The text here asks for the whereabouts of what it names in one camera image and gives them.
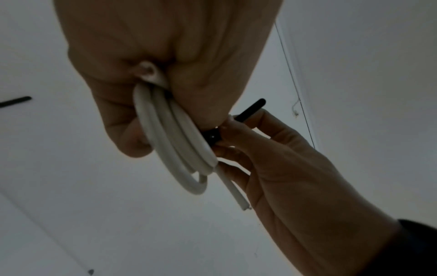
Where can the person's right hand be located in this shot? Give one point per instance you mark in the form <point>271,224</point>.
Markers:
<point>307,202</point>

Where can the person's left hand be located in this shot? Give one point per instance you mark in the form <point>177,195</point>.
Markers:
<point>187,35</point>

